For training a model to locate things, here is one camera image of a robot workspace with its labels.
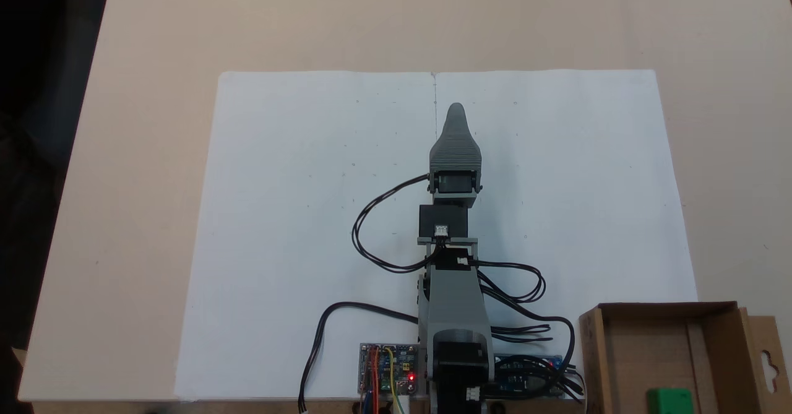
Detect black power cable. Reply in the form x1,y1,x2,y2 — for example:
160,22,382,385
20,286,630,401
298,301,423,413

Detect brown cardboard box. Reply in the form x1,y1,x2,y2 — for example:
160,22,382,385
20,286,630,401
578,301,792,414

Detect yellow jumper wire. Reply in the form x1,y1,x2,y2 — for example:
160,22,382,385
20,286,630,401
382,347,407,414

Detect white paper sheet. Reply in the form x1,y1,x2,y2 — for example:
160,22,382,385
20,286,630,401
174,71,437,401
433,69,700,402

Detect green dice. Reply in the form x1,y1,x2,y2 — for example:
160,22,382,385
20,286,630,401
646,387,694,414

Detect red jumper wire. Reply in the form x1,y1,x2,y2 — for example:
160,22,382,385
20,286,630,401
366,347,381,414

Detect circuit board with blue terminals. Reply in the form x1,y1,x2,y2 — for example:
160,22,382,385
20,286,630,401
494,353,583,398

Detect circuit board with coloured wires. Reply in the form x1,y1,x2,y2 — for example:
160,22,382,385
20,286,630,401
358,342,429,397

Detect black servo cable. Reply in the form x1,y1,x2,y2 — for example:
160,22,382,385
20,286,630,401
473,258,587,400
351,175,442,274

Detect grey wide ribbed gripper finger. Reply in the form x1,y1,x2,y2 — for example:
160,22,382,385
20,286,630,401
429,102,484,174

